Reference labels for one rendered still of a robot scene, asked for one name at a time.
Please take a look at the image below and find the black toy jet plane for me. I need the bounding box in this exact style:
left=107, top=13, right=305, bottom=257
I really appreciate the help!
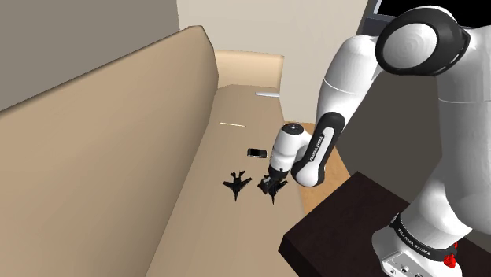
left=257, top=175, right=289, bottom=206
left=223, top=170, right=253, bottom=202

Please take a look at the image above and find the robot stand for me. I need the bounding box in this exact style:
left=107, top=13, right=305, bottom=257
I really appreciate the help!
left=278, top=171, right=491, bottom=277

